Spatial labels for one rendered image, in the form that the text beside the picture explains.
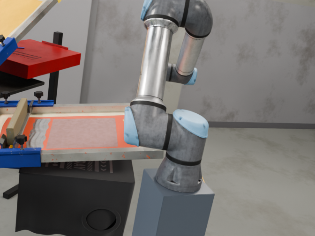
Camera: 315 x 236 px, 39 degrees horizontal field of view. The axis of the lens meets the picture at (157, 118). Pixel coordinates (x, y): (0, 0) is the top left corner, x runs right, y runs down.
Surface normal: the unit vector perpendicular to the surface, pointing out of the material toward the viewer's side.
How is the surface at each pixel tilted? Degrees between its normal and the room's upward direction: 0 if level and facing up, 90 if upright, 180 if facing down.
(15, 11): 32
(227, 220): 0
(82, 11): 90
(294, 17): 90
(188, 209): 90
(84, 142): 8
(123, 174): 0
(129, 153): 90
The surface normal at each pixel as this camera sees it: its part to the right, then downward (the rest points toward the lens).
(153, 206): -0.91, -0.02
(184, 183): 0.23, 0.07
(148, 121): 0.15, -0.26
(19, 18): -0.06, -0.65
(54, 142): 0.03, -0.93
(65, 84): 0.36, 0.38
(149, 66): -0.29, -0.28
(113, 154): 0.12, 0.36
